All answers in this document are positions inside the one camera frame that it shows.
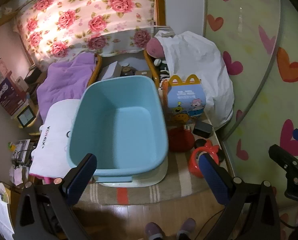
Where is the white box on chair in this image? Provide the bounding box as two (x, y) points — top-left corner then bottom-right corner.
(98, 61), (122, 81)

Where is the right purple slipper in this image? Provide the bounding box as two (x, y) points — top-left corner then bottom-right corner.
(177, 218), (196, 240)

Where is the light blue plastic basin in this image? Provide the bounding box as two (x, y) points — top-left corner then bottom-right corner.
(66, 75), (169, 183)

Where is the Happy Meal cardboard box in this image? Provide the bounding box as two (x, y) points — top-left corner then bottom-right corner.
(162, 74), (206, 125)

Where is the white Kotex package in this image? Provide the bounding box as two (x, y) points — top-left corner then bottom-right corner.
(29, 99), (80, 184)

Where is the white storage box lid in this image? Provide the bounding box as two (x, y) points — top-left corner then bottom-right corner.
(93, 157), (168, 188)

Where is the rose floral bedspread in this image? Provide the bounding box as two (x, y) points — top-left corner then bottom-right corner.
(14, 0), (154, 68)

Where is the red Minnie Mouse alarm clock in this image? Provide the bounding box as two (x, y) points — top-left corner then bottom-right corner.
(188, 139), (225, 178)

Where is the purple cardboard box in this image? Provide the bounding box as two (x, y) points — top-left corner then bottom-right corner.
(0, 77), (26, 116)

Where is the purple slipper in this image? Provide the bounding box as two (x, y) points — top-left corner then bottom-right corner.
(145, 222), (165, 240)
(177, 218), (196, 240)

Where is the purple quilted blanket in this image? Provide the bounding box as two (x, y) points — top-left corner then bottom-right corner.
(37, 53), (97, 121)

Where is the left purple slipper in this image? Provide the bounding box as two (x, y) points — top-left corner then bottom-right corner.
(145, 222), (165, 240)

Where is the grey 65W power charger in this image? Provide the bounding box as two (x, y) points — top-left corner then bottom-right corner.
(192, 121), (213, 138)

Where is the red fabric pouch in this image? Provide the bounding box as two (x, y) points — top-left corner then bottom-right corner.
(167, 127), (195, 153)

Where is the pink plush toy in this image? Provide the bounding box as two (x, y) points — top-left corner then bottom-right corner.
(146, 37), (165, 59)

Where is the heart pattern play tent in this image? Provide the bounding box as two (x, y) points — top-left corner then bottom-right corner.
(205, 0), (298, 208)

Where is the small framed picture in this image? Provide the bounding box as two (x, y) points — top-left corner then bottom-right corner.
(16, 106), (36, 128)

